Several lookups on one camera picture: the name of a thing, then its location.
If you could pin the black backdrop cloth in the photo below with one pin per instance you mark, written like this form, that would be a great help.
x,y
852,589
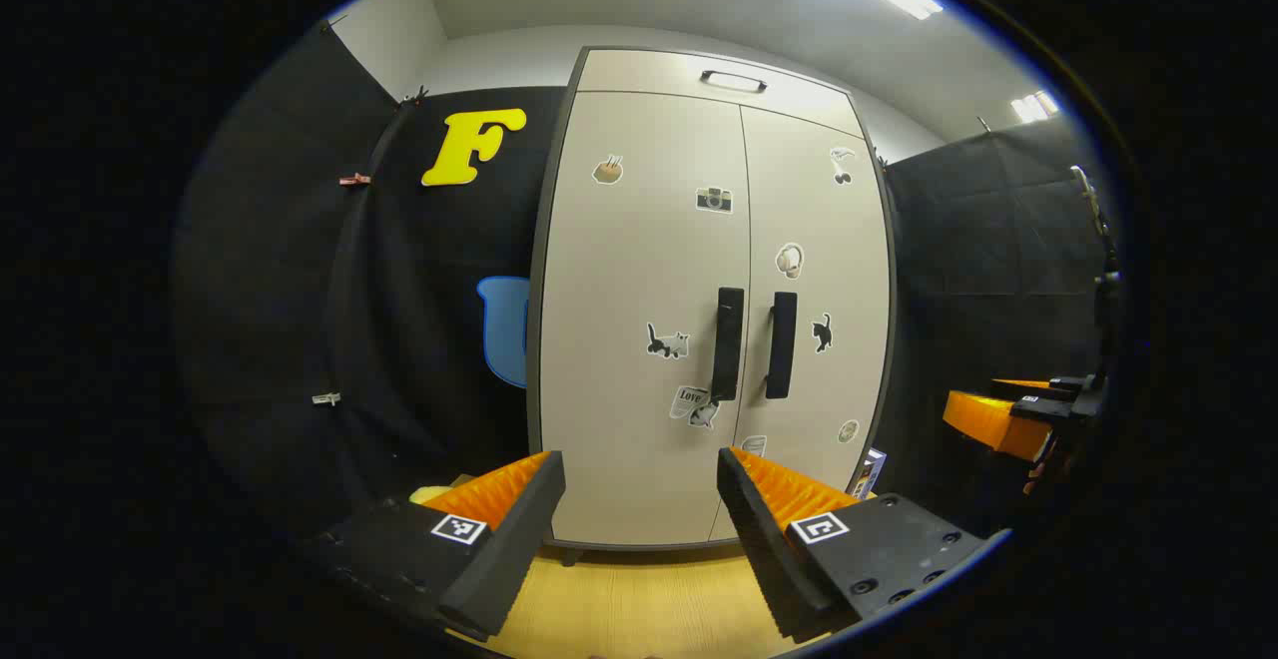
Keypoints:
x,y
300,290
978,270

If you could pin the pink clip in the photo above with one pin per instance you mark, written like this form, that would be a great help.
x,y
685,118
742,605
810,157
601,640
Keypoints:
x,y
354,180

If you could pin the beige double-door shoe cabinet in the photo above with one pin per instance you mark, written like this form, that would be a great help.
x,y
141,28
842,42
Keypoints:
x,y
639,70

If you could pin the small ceiling light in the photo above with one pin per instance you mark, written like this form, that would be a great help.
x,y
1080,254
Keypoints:
x,y
1033,106

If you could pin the black clip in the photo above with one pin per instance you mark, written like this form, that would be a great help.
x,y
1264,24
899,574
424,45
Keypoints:
x,y
414,97

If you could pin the yellow plush toy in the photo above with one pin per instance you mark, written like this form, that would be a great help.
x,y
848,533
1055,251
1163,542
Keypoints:
x,y
429,494

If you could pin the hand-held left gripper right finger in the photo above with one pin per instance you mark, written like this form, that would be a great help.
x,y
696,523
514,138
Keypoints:
x,y
764,549

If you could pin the small printed box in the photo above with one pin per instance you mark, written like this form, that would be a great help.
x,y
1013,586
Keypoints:
x,y
871,469

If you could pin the white clip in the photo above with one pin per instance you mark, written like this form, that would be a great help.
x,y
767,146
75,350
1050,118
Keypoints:
x,y
325,399

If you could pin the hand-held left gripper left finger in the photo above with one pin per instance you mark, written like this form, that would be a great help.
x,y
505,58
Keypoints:
x,y
509,549

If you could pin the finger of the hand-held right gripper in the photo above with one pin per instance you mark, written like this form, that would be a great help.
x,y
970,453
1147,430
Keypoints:
x,y
1018,382
983,419

